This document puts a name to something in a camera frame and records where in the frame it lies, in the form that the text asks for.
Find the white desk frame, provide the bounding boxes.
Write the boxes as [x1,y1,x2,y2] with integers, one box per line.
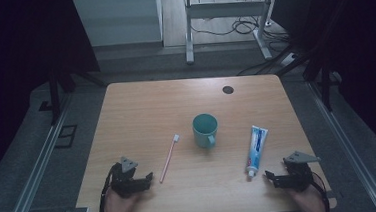
[182,0,284,67]

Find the person's right hand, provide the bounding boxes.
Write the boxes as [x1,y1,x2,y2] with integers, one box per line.
[286,185,327,212]

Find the pink toothbrush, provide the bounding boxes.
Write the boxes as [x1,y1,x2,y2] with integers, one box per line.
[156,134,184,184]

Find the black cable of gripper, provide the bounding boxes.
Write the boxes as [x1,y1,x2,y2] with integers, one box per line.
[95,163,121,212]
[310,170,331,212]

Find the white power strip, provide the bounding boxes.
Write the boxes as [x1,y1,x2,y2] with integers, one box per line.
[279,52,300,68]

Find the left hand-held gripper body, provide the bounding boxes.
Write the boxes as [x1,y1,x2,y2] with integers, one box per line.
[107,155,141,200]

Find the white panel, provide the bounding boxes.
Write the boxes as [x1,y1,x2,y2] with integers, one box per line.
[72,0,165,49]

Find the black metal stand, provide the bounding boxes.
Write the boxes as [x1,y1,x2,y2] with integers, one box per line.
[301,49,345,114]
[45,56,109,127]

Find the dark curtain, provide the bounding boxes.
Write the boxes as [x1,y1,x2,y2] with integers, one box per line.
[278,0,376,175]
[0,0,109,188]

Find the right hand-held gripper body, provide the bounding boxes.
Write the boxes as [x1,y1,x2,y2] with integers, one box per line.
[282,149,324,193]

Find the teal cup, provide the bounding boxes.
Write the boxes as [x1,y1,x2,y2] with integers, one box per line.
[191,112,221,150]

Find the tangle of black floor cables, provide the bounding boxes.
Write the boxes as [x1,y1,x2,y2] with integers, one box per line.
[189,12,293,54]

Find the aluminium floor rail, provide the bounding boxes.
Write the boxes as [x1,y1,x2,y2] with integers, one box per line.
[0,93,81,212]
[307,76,376,212]

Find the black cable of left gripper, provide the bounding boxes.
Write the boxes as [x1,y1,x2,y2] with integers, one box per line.
[95,163,121,212]

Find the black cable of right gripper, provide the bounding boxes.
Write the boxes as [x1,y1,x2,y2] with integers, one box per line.
[310,170,331,212]

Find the white and blue toothpaste tube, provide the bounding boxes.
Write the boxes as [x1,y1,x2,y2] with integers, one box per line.
[242,123,272,180]

